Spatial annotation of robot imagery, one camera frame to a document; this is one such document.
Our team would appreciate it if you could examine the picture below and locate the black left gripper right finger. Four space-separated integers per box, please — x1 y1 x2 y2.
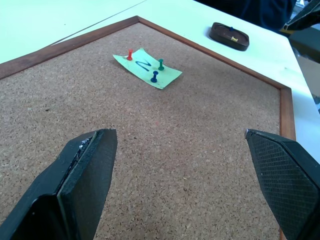
244 128 320 240

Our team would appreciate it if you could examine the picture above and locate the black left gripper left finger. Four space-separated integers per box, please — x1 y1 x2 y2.
0 128 118 240

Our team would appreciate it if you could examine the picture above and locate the wood-framed cork board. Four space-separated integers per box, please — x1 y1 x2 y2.
0 15 297 240

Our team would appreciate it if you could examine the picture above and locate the green paper note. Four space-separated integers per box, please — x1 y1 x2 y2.
112 47 183 90

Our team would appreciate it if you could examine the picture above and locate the grey cardboard box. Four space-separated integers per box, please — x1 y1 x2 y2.
288 24 320 97

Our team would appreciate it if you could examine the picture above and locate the dark brown oval tray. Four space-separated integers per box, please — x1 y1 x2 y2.
208 22 251 52

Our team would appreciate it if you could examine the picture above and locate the dark angular object yellow trim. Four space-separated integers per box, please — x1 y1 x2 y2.
283 0 320 33

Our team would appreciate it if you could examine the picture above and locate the dark clothed person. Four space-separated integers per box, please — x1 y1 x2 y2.
193 0 297 33

